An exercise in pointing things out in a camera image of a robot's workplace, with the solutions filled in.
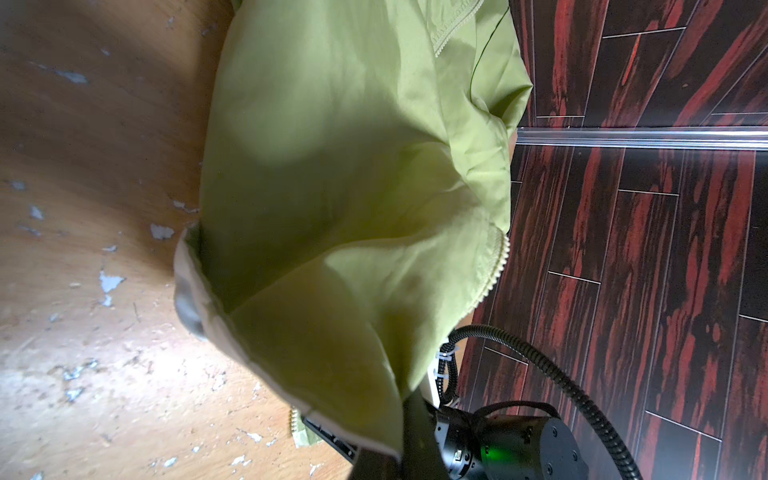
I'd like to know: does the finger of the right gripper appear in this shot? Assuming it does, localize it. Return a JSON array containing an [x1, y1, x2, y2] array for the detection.
[[299, 416, 357, 462]]

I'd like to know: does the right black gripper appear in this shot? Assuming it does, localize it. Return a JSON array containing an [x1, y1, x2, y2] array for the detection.
[[428, 401, 588, 480]]

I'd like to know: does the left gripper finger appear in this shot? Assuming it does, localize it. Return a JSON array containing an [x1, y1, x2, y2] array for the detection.
[[350, 391, 449, 480]]

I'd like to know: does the green jacket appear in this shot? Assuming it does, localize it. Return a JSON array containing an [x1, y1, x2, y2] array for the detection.
[[174, 1, 532, 457]]

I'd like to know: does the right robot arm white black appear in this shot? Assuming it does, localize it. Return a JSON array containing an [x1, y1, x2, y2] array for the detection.
[[293, 325, 642, 479]]

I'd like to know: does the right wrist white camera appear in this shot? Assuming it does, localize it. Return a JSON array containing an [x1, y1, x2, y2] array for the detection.
[[419, 371, 441, 408]]

